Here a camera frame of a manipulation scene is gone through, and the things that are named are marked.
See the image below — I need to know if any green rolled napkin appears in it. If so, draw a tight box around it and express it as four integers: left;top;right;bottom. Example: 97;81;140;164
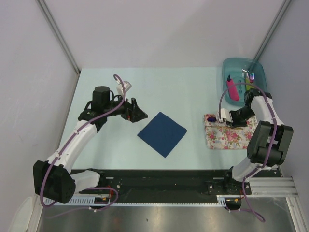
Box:
245;77;253;91

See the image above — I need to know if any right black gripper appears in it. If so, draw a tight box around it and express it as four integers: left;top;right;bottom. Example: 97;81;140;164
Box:
225;105;255;128

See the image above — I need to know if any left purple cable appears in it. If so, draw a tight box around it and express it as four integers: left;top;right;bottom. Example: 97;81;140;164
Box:
40;74;127;219

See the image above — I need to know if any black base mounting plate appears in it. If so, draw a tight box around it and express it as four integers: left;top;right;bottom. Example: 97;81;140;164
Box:
72;169;282;203

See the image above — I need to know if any iridescent fork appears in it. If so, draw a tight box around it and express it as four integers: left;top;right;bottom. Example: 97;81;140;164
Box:
248;72;255;84

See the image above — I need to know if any teal plastic bin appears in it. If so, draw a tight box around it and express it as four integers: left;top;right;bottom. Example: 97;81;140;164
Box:
222;58;268;106

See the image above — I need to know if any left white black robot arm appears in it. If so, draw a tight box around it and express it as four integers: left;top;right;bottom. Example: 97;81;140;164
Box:
33;86;148;203

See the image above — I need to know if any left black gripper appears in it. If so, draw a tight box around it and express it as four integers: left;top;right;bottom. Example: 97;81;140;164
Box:
103;92;147;123

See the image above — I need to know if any purple spoon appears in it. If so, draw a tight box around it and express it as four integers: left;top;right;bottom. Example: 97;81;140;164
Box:
207;116;217;122

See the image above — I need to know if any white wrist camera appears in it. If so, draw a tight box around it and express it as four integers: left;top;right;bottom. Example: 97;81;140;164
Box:
117;81;132;96
216;108;233;123

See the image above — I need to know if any aluminium rail frame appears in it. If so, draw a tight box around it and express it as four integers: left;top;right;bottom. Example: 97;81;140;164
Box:
42;169;297;220

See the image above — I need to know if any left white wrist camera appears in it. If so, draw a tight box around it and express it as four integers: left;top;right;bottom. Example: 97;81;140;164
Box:
117;81;132;96

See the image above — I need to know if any floral cloth mat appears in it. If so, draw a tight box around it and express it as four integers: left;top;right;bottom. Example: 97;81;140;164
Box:
203;114;257;150

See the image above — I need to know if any dark blue paper napkin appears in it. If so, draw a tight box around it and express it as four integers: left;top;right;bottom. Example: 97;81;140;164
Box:
137;112;187;158

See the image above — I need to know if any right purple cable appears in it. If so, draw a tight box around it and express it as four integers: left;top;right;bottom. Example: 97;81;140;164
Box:
218;82;278;222

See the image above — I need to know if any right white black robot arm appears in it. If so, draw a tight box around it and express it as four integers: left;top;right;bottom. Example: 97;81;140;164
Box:
223;88;294;194

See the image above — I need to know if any white slotted cable duct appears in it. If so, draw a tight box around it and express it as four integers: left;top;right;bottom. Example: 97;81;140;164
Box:
44;196;227;207

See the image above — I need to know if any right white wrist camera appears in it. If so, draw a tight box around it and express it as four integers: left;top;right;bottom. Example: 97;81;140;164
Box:
216;108;233;123

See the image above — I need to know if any purple cable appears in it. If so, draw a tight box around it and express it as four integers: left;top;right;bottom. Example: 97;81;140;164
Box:
40;74;127;219
218;82;278;222

